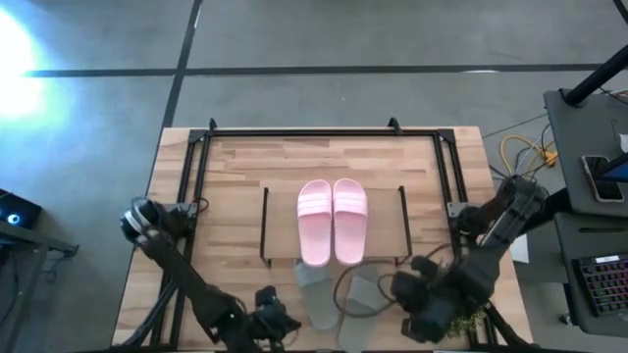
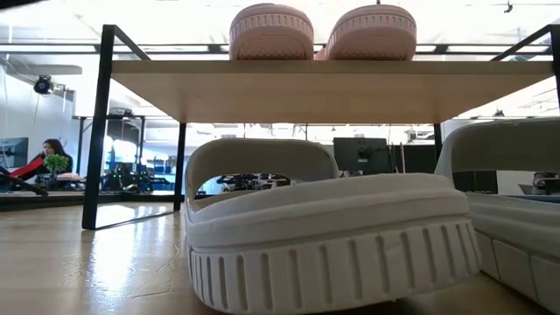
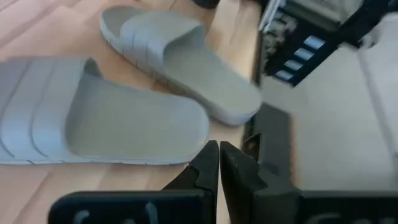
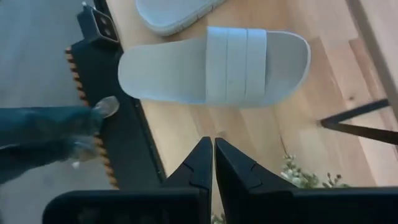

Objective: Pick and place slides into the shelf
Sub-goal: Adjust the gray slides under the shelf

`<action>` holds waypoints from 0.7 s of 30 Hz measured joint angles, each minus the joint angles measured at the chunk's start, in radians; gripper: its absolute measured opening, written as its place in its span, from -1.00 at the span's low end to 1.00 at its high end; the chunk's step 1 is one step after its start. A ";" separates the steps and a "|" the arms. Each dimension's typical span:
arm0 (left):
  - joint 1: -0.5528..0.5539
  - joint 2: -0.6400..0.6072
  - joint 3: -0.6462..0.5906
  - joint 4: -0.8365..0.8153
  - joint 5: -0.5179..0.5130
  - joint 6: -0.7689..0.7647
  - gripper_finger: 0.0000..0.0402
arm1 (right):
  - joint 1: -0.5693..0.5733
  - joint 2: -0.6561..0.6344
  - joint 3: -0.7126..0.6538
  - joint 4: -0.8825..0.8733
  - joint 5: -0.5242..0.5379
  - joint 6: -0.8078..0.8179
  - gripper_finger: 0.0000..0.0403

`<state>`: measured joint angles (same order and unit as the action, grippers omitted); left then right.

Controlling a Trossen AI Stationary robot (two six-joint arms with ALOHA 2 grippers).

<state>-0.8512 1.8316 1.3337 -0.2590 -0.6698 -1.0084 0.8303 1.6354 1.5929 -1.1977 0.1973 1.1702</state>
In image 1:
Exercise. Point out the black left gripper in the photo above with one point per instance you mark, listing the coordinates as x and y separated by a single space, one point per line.
270 321

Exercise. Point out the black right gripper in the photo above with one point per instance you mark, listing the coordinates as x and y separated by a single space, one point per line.
432 318

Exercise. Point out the grey rubber slide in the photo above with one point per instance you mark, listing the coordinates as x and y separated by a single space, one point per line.
358 333
318 299

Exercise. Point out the pink rubber slide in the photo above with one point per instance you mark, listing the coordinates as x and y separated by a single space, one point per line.
315 230
350 230

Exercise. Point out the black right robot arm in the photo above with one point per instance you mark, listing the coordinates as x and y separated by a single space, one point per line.
483 269

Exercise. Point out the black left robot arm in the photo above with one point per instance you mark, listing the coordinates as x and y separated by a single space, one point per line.
186 284

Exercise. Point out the wooden shelf with black sides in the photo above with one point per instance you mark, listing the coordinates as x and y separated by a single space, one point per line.
382 220

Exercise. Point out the small green artificial plant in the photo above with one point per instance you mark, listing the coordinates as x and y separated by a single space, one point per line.
466 321

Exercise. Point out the white paper sheet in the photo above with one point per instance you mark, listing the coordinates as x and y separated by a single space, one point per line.
519 247

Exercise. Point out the black square beam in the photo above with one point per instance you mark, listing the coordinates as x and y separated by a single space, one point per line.
554 206

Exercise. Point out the grey desk with keyboard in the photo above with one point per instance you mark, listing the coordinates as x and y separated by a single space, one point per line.
569 235

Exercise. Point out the backlit colourful keyboard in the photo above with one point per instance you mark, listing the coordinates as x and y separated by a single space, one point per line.
606 284

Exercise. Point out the black smartphone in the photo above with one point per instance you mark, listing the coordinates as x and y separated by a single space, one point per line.
601 179

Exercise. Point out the grey desk with phone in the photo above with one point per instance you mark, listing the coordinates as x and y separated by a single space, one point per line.
579 137

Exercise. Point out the blue lit screen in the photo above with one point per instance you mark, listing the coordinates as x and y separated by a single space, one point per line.
619 171

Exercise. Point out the grey office chair base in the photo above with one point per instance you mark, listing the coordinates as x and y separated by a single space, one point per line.
445 15

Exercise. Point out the grey metal stand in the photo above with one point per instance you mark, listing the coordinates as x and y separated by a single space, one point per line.
39 240

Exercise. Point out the black round pole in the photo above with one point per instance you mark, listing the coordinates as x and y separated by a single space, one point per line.
596 76

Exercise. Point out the black device with blue light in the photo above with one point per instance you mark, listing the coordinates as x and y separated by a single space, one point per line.
19 208

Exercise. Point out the black frame bracket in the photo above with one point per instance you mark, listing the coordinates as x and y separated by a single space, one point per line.
394 125
212 124

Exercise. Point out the black aluminium table frame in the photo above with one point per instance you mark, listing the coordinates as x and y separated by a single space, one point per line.
319 132

